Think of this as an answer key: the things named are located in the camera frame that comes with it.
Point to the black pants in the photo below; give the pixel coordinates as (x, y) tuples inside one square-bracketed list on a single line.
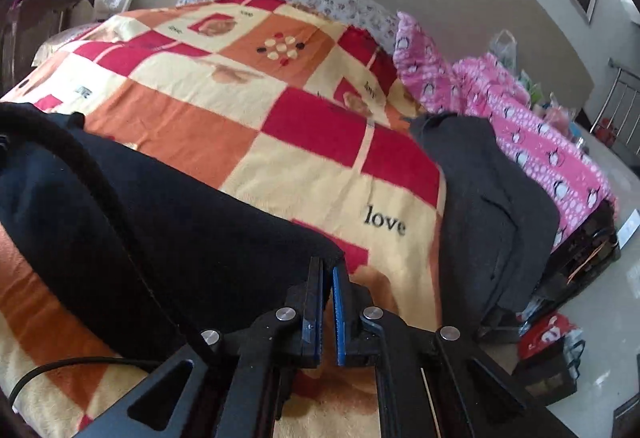
[(190, 228)]

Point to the red bag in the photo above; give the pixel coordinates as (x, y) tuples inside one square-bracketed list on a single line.
[(547, 333)]

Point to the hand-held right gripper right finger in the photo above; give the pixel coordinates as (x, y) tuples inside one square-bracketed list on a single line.
[(342, 318)]

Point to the white paper sheet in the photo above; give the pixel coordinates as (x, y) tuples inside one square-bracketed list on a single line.
[(629, 228)]

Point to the checked orange red printed blanket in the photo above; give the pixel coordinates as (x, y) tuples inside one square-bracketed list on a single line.
[(300, 168)]

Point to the pink penguin print blanket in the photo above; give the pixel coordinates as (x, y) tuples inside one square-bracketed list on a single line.
[(540, 143)]

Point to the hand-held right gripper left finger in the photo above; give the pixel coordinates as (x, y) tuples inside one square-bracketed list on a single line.
[(312, 318)]

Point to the dark grey garment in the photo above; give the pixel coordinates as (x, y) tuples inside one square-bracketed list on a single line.
[(490, 218)]

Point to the dark wooden desk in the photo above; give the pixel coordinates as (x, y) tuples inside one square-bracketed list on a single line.
[(35, 33)]

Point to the pile of bagged goods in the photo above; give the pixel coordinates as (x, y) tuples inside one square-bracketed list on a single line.
[(550, 103)]

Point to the clear plastic bag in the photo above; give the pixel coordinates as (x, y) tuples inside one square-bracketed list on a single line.
[(504, 48)]

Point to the dark bed frame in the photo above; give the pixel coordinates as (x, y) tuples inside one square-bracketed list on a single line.
[(587, 243)]

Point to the dark shopping bag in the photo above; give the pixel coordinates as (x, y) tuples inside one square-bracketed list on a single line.
[(547, 375)]

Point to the metal railing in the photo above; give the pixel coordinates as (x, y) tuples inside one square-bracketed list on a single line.
[(622, 103)]

